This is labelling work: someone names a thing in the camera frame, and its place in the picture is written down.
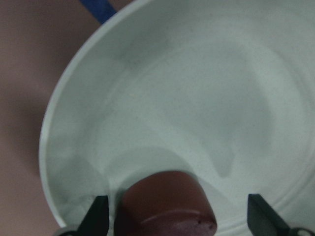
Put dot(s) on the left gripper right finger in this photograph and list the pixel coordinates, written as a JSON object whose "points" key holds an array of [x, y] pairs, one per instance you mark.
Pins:
{"points": [[262, 220]]}

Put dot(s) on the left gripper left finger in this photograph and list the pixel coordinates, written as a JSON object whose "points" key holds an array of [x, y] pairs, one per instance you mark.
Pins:
{"points": [[96, 221]]}

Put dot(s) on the dark red bun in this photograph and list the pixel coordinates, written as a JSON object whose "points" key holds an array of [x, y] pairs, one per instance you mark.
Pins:
{"points": [[170, 203]]}

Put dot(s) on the light green plate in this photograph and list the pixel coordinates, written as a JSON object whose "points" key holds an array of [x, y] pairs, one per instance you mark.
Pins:
{"points": [[221, 89]]}

